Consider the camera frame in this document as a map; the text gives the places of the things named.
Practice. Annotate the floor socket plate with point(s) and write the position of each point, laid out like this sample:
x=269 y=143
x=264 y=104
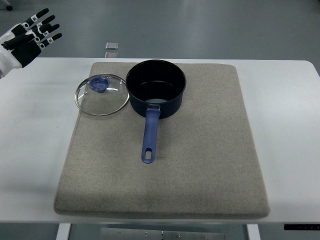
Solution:
x=111 y=54
x=111 y=45

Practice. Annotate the upper floor socket plate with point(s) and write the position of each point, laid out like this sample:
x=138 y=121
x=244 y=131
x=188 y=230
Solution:
x=111 y=45

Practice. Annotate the beige fabric mat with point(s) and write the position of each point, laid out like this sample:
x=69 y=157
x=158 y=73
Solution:
x=205 y=167

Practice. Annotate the black table control panel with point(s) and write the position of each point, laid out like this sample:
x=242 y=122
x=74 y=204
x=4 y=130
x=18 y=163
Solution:
x=301 y=227

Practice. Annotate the white table leg left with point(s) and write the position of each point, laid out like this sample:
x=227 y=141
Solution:
x=63 y=231

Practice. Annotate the white table leg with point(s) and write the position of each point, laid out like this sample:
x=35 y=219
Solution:
x=63 y=231
x=253 y=232

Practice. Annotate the dark blue saucepan blue handle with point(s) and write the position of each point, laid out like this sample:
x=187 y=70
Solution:
x=156 y=89

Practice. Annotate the grey metal plate under table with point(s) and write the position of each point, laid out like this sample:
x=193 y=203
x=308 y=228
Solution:
x=144 y=234

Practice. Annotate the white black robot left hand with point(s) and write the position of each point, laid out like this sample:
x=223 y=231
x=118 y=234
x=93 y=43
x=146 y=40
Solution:
x=25 y=41

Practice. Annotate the lower floor socket plate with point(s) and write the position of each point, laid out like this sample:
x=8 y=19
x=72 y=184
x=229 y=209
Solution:
x=111 y=54

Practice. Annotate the white table leg right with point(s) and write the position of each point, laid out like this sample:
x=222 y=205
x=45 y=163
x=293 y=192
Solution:
x=253 y=232

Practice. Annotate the glass pot lid blue knob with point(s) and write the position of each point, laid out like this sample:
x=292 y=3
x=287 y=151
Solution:
x=101 y=95

